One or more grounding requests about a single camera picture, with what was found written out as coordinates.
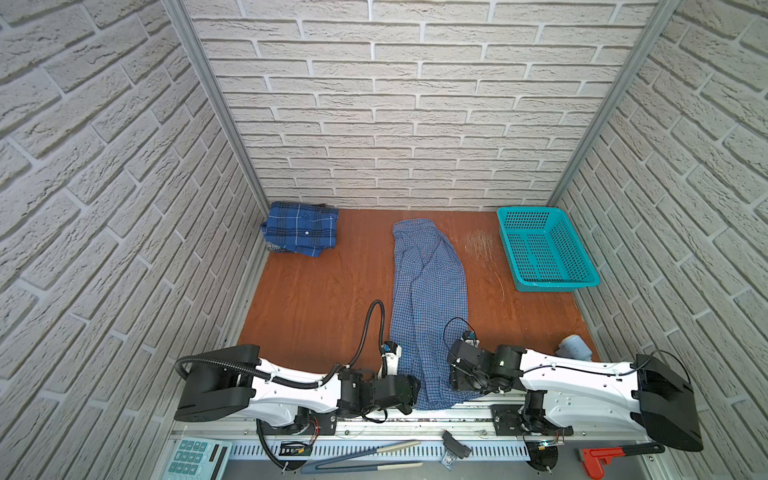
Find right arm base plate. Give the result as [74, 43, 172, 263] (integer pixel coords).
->
[490, 404, 574, 437]

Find black round foot disc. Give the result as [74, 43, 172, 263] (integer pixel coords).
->
[526, 443, 559, 474]

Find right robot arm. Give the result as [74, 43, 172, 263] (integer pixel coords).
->
[447, 338, 704, 452]

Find corner aluminium post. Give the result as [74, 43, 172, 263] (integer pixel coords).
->
[164, 0, 270, 214]
[546, 0, 681, 207]

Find folded dark blue plaid shirt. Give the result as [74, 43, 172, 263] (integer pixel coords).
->
[260, 202, 339, 258]

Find aluminium rail frame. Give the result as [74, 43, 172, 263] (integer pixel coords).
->
[169, 400, 649, 463]

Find long blue-handled tongs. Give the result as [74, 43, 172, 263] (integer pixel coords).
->
[300, 440, 423, 475]

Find teal plastic basket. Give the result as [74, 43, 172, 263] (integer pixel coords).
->
[497, 206, 600, 293]

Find grey tape dispenser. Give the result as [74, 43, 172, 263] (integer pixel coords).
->
[555, 334, 593, 362]

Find teal button calculator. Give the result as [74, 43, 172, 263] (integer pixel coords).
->
[161, 437, 233, 480]

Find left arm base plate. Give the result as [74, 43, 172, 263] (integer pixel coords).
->
[261, 407, 338, 436]

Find small black clip tool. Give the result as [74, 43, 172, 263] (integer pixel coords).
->
[441, 430, 472, 465]

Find right corner aluminium post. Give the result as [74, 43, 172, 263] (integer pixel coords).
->
[546, 0, 681, 207]

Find left corner aluminium post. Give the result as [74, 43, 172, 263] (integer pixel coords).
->
[164, 0, 270, 214]

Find blue small-check shirt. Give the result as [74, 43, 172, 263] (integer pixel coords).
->
[390, 218, 478, 411]

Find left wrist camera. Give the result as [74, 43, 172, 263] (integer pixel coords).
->
[378, 340, 402, 378]

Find left black corrugated cable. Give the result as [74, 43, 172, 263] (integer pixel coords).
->
[175, 299, 386, 390]

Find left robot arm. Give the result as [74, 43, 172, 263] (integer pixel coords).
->
[174, 345, 421, 429]

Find red pipe wrench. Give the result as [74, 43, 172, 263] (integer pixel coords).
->
[576, 442, 666, 480]

